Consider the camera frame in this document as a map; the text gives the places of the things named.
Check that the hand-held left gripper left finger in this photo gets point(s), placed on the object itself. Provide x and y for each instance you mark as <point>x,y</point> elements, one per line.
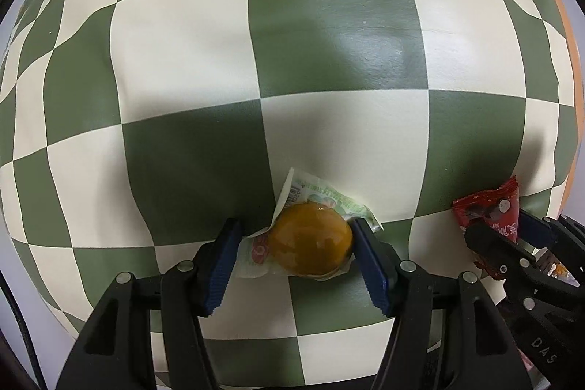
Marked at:
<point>221,271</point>

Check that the red snack packet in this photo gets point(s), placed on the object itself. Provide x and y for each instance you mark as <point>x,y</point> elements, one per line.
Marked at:
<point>484,207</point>

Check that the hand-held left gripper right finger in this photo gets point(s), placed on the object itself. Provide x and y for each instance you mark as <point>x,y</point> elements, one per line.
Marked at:
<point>372,266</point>

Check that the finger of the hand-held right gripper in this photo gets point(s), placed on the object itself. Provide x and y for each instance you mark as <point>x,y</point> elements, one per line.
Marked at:
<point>507,257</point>
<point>537,230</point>

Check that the orange jelly cup packet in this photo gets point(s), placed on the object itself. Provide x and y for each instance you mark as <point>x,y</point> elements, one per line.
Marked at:
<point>311,244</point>

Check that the green and white checkered cloth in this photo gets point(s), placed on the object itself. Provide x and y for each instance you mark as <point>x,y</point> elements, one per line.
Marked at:
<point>320,29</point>

